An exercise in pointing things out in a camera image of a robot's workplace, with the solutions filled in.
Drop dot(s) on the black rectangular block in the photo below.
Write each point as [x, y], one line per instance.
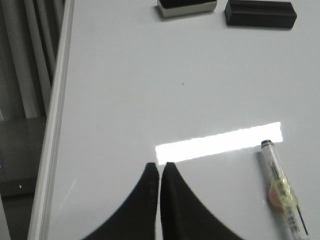
[260, 13]

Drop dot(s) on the white black whiteboard eraser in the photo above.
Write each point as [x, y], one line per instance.
[178, 8]

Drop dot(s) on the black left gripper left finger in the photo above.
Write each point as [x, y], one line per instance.
[135, 219]

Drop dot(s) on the white black whiteboard marker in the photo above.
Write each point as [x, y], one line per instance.
[284, 191]

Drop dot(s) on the white whiteboard with aluminium frame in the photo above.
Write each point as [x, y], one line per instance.
[132, 87]

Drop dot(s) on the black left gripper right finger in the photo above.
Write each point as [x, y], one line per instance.
[183, 216]

